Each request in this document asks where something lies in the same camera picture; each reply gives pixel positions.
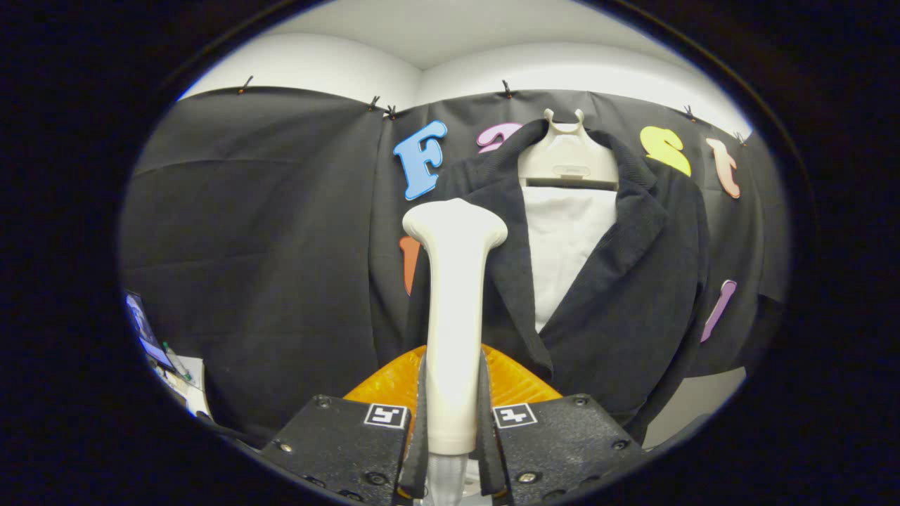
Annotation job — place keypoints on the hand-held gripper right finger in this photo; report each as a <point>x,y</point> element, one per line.
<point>562,443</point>

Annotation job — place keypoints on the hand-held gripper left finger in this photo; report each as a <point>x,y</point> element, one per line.
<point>337,443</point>

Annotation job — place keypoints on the black suit jacket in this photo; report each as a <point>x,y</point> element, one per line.
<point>633,295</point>

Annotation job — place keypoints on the white garment steamer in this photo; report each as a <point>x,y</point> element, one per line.
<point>453,316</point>

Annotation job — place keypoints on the white shirt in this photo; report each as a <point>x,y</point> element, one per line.
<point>562,246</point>

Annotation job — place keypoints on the white clothes hanger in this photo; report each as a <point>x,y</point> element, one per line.
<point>566,158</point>

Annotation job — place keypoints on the grey cabinet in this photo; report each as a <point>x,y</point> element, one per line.
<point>696,404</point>

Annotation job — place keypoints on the white side table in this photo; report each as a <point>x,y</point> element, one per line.
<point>195,390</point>

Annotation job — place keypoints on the black backdrop cloth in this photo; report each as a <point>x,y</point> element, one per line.
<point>246,246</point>

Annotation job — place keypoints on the computer monitor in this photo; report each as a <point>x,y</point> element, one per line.
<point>144,330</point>

